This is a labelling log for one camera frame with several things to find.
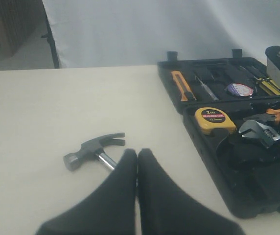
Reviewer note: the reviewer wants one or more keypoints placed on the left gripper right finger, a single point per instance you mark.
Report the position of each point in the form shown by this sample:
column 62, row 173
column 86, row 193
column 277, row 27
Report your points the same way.
column 166, row 209

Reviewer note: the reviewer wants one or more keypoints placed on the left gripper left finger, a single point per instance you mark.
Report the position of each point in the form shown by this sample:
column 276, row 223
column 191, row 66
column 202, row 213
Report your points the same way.
column 109, row 210

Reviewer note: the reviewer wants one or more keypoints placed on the claw hammer black grip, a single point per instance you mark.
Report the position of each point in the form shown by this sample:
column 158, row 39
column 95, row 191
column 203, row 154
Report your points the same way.
column 94, row 150

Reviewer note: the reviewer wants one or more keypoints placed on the silver adjustable wrench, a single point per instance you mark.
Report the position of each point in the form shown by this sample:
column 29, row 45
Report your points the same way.
column 256, row 131

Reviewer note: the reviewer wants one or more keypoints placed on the black electrical tape roll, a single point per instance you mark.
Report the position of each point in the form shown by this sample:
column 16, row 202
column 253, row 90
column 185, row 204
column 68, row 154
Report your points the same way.
column 239, row 90

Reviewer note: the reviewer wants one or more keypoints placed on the black plastic tool case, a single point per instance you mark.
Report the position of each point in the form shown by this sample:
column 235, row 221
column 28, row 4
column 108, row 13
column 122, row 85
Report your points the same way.
column 246, row 173

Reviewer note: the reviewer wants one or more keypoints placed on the yellow tape measure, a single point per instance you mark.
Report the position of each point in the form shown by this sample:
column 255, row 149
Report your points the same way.
column 210, row 118

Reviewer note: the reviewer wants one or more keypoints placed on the clear test pen screwdriver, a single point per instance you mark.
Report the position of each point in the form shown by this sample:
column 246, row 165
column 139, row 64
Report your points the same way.
column 207, row 89

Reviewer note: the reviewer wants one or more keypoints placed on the orange utility knife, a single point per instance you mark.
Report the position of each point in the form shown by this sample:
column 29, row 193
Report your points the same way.
column 184, row 88

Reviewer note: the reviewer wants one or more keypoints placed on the long yellow black screwdriver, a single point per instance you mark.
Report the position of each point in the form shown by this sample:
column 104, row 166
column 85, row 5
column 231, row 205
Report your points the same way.
column 263, row 84

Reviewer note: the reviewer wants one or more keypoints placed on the short yellow black screwdriver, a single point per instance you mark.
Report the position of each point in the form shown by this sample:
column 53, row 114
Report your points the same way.
column 259, row 74

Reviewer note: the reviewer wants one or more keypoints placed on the white backdrop cloth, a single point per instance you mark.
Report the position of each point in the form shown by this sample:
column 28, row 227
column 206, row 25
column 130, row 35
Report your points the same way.
column 103, row 33

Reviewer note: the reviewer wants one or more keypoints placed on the black backdrop stand pole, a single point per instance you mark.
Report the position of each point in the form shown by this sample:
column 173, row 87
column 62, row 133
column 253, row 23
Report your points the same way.
column 51, row 42

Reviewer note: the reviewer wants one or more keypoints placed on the orange handled pliers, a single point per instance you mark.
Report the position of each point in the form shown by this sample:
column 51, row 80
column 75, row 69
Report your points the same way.
column 270, row 116

